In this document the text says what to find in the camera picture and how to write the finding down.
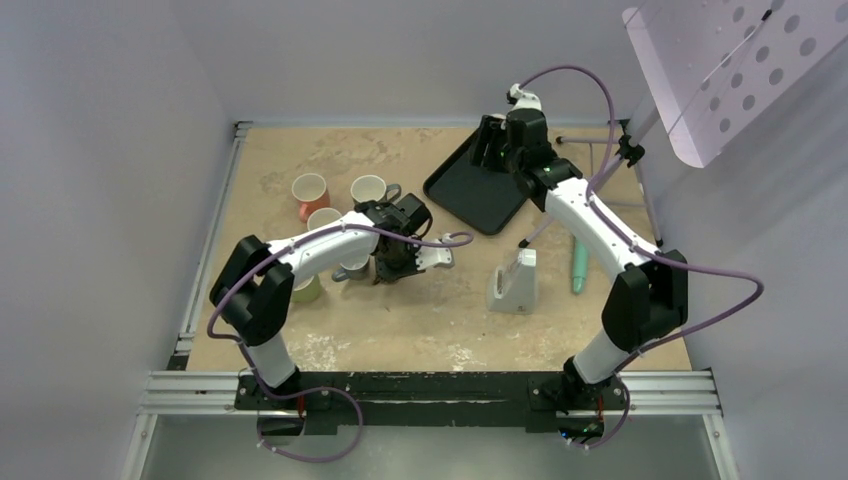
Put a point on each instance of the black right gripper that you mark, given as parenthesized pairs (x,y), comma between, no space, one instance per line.
(491,131)

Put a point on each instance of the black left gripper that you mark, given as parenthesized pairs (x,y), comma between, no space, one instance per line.
(387,275)

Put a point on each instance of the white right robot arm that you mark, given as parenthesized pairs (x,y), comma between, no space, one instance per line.
(649,288)

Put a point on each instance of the black plastic tray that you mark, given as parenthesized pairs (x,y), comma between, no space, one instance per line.
(485,201)

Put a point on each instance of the aluminium frame rail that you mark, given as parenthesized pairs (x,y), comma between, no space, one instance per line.
(647,393)

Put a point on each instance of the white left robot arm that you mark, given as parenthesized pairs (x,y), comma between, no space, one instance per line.
(257,285)

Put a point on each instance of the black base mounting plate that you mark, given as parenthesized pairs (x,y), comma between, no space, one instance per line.
(533,401)

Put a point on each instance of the music stand tripod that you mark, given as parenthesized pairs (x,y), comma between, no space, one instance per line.
(609,172)

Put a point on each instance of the white metronome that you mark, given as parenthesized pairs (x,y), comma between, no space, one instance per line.
(513,287)

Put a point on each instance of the yellow mug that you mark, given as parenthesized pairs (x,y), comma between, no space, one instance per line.
(323,217)

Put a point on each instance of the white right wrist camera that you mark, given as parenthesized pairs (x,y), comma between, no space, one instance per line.
(521,99)

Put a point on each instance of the teal handled tool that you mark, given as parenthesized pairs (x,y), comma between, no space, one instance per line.
(580,266)

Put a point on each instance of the perforated music stand desk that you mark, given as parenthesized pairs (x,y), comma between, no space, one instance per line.
(713,67)

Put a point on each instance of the green mug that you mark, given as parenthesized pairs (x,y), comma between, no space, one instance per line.
(308,291)

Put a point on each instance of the grey-blue ceramic mug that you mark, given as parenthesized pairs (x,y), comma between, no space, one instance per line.
(373,188)

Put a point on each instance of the small blue-grey mug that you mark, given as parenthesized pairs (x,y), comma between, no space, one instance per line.
(351,272)

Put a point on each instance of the pink mug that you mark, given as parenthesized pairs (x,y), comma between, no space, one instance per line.
(311,193)

